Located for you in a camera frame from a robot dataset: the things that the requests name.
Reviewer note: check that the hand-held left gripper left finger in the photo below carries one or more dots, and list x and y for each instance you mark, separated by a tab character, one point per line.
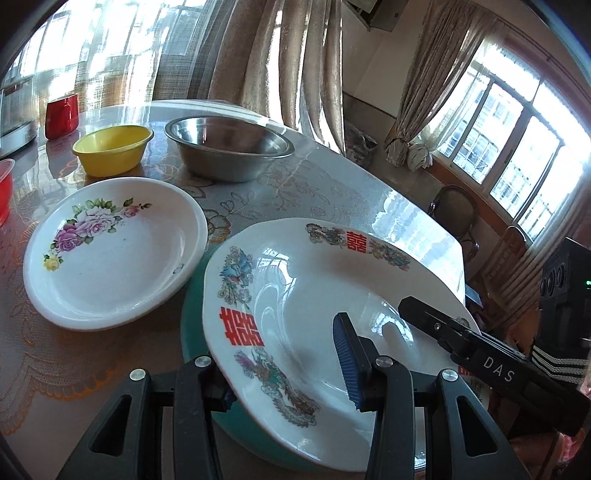
203	392

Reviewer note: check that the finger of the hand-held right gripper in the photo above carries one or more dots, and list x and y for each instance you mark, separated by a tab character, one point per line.
429	316

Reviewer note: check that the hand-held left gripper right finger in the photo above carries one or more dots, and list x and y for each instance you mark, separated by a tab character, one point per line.
346	360

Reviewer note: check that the white plate with phoenix print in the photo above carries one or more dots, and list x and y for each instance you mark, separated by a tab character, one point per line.
295	295

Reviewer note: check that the white plate with floral print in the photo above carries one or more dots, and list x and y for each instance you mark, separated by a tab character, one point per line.
120	267

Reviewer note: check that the yellow plastic bowl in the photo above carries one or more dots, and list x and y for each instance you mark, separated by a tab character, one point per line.
111	157

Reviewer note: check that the red plastic bowl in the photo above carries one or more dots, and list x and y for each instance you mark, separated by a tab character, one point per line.
4	194

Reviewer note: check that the teal plate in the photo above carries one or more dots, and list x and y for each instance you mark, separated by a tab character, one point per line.
194	323

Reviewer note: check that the wooden chair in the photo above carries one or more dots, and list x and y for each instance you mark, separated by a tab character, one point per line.
508	258

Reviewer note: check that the dark round-back chair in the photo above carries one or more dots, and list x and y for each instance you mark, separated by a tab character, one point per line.
455	207

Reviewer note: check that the side window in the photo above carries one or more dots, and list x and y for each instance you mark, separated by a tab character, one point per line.
517	152

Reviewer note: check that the lace-pattern tablecloth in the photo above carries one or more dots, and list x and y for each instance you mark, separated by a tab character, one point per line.
258	194

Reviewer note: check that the stainless steel bowl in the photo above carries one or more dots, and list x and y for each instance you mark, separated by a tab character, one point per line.
221	164

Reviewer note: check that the tied beige curtain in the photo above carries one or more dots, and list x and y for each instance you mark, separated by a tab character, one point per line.
438	69

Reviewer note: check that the beige velvet curtain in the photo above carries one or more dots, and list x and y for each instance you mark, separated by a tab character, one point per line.
277	60

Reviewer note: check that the red mug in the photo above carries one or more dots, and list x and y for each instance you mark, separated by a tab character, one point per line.
60	117

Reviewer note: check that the glass electric kettle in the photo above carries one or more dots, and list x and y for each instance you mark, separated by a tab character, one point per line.
16	120

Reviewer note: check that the sheer mesh curtain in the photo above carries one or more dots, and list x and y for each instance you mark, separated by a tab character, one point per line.
138	46

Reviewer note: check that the large grid window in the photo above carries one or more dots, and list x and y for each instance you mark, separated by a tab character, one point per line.
115	27

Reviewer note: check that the grey bag by wall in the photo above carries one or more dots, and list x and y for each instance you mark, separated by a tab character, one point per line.
360	143

